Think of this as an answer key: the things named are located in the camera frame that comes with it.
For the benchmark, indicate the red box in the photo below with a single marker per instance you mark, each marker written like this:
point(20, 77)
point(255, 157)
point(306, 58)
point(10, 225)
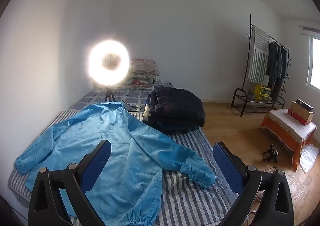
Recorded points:
point(300, 120)

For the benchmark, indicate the beige folded cloth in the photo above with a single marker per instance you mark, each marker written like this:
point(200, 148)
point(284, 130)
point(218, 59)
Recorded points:
point(145, 113)

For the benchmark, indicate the striped blanket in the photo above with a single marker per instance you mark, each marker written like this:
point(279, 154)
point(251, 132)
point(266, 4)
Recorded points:
point(195, 206)

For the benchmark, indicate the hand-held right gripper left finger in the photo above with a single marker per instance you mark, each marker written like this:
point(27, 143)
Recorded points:
point(97, 166)

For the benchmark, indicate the blue checkered bedsheet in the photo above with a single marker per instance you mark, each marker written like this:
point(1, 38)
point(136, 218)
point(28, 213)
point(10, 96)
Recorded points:
point(135, 93)

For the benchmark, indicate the yellow box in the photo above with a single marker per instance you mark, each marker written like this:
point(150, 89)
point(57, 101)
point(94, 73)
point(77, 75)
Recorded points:
point(262, 93)

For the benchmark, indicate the dark slim box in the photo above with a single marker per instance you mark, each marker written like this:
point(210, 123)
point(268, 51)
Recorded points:
point(303, 104)

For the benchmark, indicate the white lace cover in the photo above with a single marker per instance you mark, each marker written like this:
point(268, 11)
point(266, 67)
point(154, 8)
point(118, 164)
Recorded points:
point(295, 128)

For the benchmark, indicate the striped towel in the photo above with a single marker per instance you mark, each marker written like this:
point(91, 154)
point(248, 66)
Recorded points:
point(257, 60)

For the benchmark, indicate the black tripod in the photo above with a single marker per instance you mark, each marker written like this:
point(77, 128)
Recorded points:
point(109, 94)

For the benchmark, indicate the bubble wrap sheet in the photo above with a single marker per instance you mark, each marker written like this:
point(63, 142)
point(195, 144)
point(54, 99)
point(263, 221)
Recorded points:
point(310, 158)

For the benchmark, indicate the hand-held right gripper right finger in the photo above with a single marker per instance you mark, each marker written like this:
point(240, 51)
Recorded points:
point(227, 166)

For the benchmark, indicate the small grey bucket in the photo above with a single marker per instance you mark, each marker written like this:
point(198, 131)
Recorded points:
point(251, 95)

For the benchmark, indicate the blue jacket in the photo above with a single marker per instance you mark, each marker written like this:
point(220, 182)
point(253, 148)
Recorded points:
point(120, 140)

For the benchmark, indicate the window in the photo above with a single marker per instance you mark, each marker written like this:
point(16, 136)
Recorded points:
point(315, 63)

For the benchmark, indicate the dark navy puffer jacket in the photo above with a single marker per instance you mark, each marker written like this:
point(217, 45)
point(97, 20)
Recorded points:
point(180, 105)

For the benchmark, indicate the orange table cloth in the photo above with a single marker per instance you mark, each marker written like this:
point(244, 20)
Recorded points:
point(277, 130)

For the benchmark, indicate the curtain rail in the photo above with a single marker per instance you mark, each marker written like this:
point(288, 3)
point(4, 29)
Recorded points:
point(310, 28)

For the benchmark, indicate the black floor device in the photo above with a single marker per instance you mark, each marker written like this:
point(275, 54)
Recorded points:
point(271, 153)

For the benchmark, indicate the dark hanging garment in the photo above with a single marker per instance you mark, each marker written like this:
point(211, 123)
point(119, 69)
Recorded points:
point(284, 63)
point(273, 65)

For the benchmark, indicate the floral folded quilt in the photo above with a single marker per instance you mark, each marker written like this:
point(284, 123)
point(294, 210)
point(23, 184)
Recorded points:
point(140, 82)

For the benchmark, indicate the black clothes rack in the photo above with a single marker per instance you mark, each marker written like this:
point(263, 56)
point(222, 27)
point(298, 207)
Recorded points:
point(250, 19)

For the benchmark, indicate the blue folded garment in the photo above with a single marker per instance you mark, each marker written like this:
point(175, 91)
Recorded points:
point(175, 128)

